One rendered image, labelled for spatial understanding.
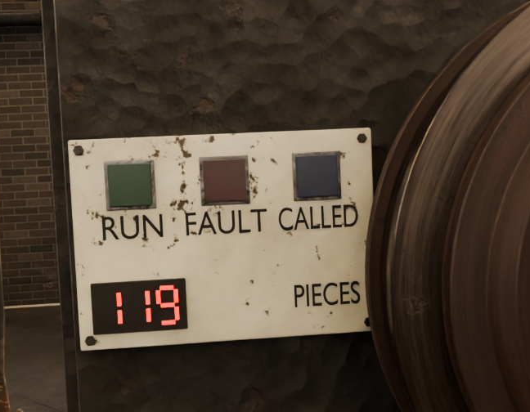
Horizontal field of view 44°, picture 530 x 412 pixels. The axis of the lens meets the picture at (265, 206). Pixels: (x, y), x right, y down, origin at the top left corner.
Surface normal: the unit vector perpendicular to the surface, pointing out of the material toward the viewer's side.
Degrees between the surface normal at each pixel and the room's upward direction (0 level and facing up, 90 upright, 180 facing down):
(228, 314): 90
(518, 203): 71
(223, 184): 90
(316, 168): 90
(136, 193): 90
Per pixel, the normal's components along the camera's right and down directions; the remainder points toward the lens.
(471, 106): 0.09, 0.05
